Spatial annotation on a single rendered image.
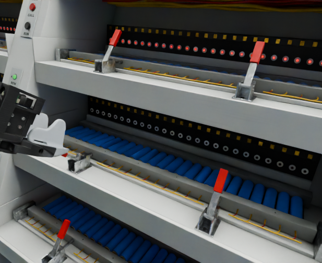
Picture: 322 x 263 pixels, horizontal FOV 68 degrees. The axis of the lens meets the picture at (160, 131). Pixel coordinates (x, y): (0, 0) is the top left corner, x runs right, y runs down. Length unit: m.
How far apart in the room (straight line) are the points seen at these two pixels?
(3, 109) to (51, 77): 0.25
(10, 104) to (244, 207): 0.36
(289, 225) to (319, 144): 0.13
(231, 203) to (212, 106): 0.16
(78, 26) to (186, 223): 0.53
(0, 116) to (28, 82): 0.28
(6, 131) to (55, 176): 0.19
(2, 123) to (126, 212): 0.22
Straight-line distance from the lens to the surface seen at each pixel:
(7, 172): 0.64
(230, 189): 0.44
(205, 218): 0.40
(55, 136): 0.41
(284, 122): 0.35
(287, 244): 0.40
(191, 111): 0.37
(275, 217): 0.41
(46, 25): 0.63
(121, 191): 0.43
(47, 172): 0.54
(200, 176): 0.46
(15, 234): 0.67
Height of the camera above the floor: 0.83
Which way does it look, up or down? 1 degrees down
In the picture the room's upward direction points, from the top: 15 degrees clockwise
